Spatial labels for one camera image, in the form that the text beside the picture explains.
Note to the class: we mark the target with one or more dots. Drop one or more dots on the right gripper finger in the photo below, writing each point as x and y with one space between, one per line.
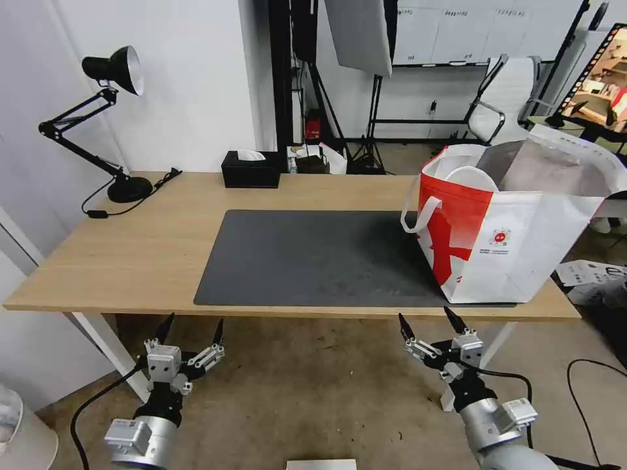
407 330
454 319

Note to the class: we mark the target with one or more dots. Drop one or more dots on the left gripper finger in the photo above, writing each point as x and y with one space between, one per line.
216 338
164 330

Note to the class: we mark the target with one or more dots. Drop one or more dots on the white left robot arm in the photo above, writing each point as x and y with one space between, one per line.
152 440

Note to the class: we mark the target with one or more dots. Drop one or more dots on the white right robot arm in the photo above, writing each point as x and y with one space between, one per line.
490 426

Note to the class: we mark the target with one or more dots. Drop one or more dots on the red white takeout bag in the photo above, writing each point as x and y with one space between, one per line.
514 245

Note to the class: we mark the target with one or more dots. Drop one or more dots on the white plastic bag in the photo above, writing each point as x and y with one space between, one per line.
334 159

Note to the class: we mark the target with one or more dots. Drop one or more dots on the white table leg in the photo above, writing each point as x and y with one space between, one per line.
108 352
499 338

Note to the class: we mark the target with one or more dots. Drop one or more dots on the dark grey desk mat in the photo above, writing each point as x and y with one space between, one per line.
303 254

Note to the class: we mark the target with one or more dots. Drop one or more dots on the printed paper sheets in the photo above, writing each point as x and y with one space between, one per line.
583 274

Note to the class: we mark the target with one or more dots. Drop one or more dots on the black desk lamp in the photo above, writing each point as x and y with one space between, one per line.
130 188

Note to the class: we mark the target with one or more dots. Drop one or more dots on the white round bin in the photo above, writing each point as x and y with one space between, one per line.
24 440

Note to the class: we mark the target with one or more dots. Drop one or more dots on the white robot front shell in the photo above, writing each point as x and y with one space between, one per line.
321 465

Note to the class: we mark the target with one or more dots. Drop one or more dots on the black tissue box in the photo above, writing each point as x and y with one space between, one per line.
250 176

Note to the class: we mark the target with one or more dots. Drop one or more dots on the white tissue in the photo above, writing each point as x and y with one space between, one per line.
251 155

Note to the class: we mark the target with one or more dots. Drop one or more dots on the black light stand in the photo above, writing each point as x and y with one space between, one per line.
376 112

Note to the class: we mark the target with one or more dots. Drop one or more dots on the red fire extinguisher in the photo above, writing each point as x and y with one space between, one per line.
312 128

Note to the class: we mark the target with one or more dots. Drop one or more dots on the white mesh office chair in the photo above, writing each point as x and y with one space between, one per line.
512 83

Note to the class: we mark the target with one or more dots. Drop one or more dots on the computer monitor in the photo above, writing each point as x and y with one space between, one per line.
602 73

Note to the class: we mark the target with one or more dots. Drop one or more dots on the white softbox panel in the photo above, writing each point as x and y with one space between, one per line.
357 34

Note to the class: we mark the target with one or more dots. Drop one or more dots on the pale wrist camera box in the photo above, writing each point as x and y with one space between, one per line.
164 363
468 348

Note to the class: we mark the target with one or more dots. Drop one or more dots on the black metal frame post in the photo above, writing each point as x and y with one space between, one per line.
283 73

